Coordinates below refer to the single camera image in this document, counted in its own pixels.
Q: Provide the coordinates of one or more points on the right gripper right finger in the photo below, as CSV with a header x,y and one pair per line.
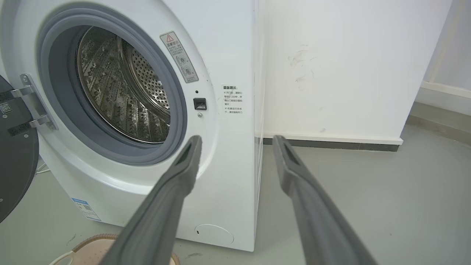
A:
x,y
316,221

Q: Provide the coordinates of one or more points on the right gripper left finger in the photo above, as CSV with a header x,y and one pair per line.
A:
x,y
165,206

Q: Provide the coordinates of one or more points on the cream perforated laundry basket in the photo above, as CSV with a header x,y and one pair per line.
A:
x,y
92,252

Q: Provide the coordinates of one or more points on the black glass washer door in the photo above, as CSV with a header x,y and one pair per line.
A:
x,y
14,165

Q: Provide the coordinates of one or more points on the round filter cap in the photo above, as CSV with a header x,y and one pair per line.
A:
x,y
214,234

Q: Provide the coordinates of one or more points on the white front-load washing machine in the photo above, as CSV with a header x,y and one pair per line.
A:
x,y
228,165

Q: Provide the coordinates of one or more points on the blue energy label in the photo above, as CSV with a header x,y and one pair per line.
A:
x,y
86,209

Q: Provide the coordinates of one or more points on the white text sticker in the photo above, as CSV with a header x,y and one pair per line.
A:
x,y
232,100

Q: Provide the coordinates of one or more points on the steel perforated drum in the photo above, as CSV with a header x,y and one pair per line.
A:
x,y
110,92

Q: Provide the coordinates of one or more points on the grey warning sticker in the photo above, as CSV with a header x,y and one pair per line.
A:
x,y
180,59

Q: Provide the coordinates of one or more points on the grey rubber door gasket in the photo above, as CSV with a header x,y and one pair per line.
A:
x,y
59,92

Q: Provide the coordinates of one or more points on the metal door hinge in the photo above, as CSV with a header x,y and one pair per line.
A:
x,y
35,106

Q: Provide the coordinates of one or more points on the QR code sticker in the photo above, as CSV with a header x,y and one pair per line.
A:
x,y
5,108

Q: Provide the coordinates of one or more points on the white wall baseboard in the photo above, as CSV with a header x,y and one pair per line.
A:
x,y
331,139

